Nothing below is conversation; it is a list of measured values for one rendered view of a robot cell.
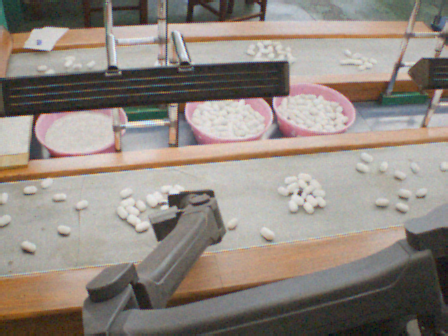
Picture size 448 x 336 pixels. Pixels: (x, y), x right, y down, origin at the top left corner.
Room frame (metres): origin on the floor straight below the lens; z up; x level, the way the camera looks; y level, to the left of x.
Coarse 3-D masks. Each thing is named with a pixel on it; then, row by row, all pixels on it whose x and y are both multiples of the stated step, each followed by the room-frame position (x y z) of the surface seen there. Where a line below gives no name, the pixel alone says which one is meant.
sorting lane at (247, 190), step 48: (432, 144) 1.20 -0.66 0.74; (0, 192) 0.80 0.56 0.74; (48, 192) 0.82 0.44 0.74; (96, 192) 0.84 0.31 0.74; (144, 192) 0.86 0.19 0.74; (240, 192) 0.90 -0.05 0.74; (336, 192) 0.94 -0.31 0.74; (384, 192) 0.96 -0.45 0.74; (432, 192) 0.98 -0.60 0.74; (0, 240) 0.65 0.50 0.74; (48, 240) 0.67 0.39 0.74; (96, 240) 0.69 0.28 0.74; (144, 240) 0.71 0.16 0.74; (240, 240) 0.74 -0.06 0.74; (288, 240) 0.75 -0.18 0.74
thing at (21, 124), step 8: (0, 120) 1.05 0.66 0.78; (8, 120) 1.05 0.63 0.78; (16, 120) 1.05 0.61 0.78; (24, 120) 1.06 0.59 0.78; (0, 128) 1.01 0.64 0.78; (8, 128) 1.01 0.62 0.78; (16, 128) 1.02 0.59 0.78; (24, 128) 1.02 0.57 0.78; (0, 136) 0.98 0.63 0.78; (8, 136) 0.98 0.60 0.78; (16, 136) 0.98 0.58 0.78; (24, 136) 0.99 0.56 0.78; (0, 144) 0.94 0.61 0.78; (8, 144) 0.95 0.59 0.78; (16, 144) 0.95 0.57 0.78; (24, 144) 0.95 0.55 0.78; (0, 152) 0.91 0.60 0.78; (8, 152) 0.92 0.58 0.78; (16, 152) 0.92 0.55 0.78; (24, 152) 0.92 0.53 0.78
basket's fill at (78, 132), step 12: (60, 120) 1.13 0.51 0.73; (72, 120) 1.13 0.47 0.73; (84, 120) 1.14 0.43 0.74; (96, 120) 1.15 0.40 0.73; (108, 120) 1.15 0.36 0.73; (48, 132) 1.07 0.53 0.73; (60, 132) 1.08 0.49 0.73; (72, 132) 1.07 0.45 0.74; (84, 132) 1.09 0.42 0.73; (96, 132) 1.08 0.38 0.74; (108, 132) 1.09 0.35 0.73; (48, 144) 1.02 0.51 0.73; (60, 144) 1.02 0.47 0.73; (72, 144) 1.03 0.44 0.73; (84, 144) 1.03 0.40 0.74; (96, 144) 1.04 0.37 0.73
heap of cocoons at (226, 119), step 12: (204, 108) 1.25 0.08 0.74; (216, 108) 1.25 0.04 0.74; (228, 108) 1.26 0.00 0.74; (240, 108) 1.27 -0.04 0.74; (192, 120) 1.18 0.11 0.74; (204, 120) 1.19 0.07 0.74; (216, 120) 1.19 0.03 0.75; (228, 120) 1.20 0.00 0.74; (240, 120) 1.21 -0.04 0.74; (252, 120) 1.21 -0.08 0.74; (264, 120) 1.22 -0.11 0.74; (216, 132) 1.13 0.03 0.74; (228, 132) 1.14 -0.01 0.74; (240, 132) 1.15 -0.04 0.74; (252, 132) 1.15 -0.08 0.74
